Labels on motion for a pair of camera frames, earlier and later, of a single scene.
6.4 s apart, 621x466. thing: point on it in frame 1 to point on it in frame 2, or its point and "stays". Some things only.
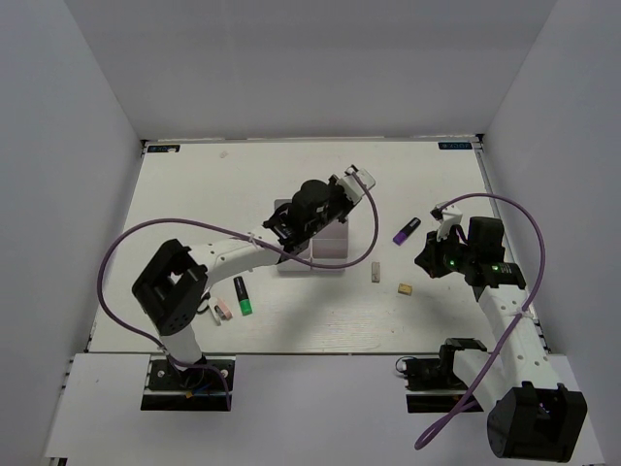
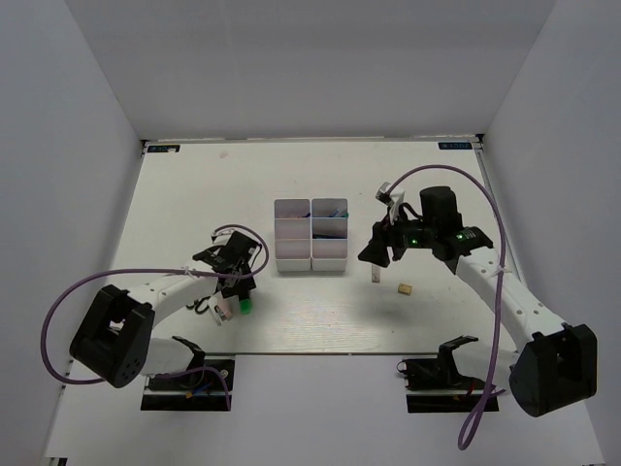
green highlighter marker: (246, 308) stays
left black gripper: (348, 205) to (245, 283)
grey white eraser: (375, 272) stays
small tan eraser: (405, 289) stays
